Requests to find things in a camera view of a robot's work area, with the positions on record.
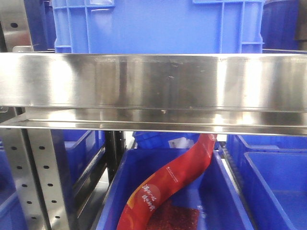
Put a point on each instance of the blue bin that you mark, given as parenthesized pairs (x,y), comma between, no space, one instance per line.
(272,173)
(213,193)
(81,146)

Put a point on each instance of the blue lower left bin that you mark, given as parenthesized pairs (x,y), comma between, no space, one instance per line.
(81,146)

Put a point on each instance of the stainless steel shelf beam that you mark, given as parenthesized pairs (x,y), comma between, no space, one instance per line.
(212,93)

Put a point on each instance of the blue lower middle bin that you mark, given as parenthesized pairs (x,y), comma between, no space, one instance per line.
(213,193)

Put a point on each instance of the blue lower right bin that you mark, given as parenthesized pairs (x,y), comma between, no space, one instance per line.
(272,173)

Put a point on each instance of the light blue upper crate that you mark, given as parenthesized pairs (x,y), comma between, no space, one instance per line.
(158,26)

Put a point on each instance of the red snack bag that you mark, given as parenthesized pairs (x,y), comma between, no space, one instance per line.
(165,182)

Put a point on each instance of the perforated steel upright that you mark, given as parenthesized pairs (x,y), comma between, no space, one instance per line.
(40,170)

